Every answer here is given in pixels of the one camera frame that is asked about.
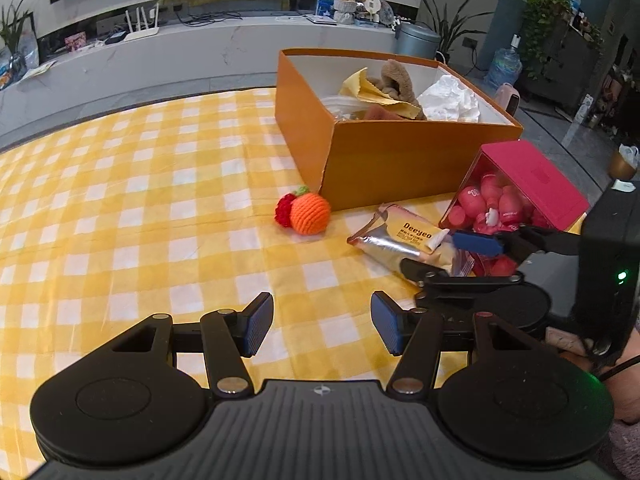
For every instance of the white paper sheets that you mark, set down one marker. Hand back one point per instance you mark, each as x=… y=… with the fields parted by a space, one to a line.
x=40 y=69

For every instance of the dark cabinet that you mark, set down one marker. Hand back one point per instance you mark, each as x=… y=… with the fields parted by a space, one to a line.
x=565 y=70

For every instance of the person's right forearm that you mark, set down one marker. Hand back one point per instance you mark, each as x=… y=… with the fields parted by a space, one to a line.
x=630 y=390

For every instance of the orange cardboard box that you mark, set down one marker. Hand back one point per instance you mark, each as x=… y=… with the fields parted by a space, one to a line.
x=400 y=165

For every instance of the yellow checked tablecloth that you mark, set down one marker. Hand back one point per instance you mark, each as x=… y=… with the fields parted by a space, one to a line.
x=125 y=210

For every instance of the green leafy potted plant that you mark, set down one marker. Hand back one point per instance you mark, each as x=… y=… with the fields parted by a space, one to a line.
x=12 y=30

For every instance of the beige knotted plush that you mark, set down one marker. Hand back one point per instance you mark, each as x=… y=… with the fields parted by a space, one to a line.
x=395 y=77

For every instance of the grey trash can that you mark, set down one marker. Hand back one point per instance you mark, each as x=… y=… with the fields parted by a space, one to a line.
x=417 y=40

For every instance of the pink card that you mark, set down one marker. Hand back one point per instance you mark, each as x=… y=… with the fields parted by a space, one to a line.
x=75 y=42

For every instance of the red box with clear window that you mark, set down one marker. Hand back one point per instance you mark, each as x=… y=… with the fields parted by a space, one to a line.
x=530 y=170

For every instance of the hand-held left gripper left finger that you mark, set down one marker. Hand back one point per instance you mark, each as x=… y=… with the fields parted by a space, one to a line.
x=257 y=322

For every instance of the purple fluffy blanket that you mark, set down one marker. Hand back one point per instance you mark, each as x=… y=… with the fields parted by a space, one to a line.
x=625 y=450

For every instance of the small black box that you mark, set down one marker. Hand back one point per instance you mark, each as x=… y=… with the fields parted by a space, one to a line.
x=116 y=37

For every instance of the small pink appliance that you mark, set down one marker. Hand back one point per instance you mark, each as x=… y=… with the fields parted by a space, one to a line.
x=507 y=97

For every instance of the white media cabinet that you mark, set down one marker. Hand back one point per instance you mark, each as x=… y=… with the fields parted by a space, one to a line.
x=200 y=55

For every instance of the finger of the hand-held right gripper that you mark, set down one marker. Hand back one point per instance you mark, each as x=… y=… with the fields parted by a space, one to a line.
x=425 y=271
x=475 y=243

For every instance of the trailing green plant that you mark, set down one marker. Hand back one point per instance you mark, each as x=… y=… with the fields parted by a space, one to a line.
x=545 y=15

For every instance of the silver and yellow snack packet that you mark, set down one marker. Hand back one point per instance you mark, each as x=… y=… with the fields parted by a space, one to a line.
x=400 y=247

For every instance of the gold pot with white bag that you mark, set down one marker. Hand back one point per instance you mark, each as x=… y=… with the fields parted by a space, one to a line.
x=622 y=165

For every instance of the orange crocheted fruit toy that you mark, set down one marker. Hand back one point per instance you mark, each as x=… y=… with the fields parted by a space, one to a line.
x=310 y=212

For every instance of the tall green floor plant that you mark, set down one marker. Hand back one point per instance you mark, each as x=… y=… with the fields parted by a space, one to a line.
x=452 y=30

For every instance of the yellow cloth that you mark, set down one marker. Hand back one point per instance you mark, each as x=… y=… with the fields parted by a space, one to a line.
x=375 y=91

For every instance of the clear plastic bag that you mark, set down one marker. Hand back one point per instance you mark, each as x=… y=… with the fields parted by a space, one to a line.
x=340 y=105

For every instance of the blue water jug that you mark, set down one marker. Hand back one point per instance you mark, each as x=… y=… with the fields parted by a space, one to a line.
x=505 y=67

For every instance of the brown sponge cloth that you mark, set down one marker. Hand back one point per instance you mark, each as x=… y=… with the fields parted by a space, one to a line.
x=380 y=112

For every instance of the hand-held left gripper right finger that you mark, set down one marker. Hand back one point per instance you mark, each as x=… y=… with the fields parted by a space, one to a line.
x=387 y=325

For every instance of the pile of pink small bottles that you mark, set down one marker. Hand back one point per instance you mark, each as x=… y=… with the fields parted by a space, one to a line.
x=475 y=200

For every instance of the white router with antennas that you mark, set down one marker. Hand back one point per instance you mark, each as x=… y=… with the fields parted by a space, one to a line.
x=142 y=35

